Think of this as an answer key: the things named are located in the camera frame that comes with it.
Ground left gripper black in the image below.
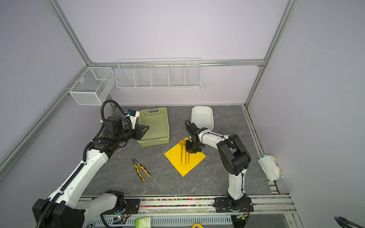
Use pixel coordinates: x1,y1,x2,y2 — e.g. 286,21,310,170
115,123,149,143

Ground orange wooden spoon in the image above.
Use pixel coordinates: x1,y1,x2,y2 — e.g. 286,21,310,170
179,140,186,165

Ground green perforated plastic basket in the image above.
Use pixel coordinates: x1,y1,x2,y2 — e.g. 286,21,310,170
138,107,170,147

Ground yellow paper napkin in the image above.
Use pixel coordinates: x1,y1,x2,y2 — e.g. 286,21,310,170
165,138,206,177

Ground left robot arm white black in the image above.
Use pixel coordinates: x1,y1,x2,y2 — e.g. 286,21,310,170
32,100,149,228

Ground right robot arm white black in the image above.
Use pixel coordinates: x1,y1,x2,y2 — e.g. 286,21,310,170
185,120,253,214

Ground white oval plastic tub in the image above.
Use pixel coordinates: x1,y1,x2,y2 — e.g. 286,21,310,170
191,106,214,130

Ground yellow black pliers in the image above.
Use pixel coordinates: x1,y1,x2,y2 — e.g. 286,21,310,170
132,159,151,182

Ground small white mesh basket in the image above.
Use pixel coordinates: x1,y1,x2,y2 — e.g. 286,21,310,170
69,67,116,106

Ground green white small box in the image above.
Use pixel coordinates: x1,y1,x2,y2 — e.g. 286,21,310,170
135,217,152,228

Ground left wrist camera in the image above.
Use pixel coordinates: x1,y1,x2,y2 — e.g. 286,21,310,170
125,109,140,129

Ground long white wire shelf basket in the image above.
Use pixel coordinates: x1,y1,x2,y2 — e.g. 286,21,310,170
116,58,202,89

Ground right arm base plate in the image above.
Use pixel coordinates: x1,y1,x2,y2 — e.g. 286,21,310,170
213,195,254,213

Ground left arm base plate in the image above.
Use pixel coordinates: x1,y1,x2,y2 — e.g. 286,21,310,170
121,198,141,215

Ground aluminium frame rail base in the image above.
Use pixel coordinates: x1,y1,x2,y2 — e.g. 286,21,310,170
50,194,304,228

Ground black cable bottom right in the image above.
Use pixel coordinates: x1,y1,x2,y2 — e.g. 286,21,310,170
334,216,363,228

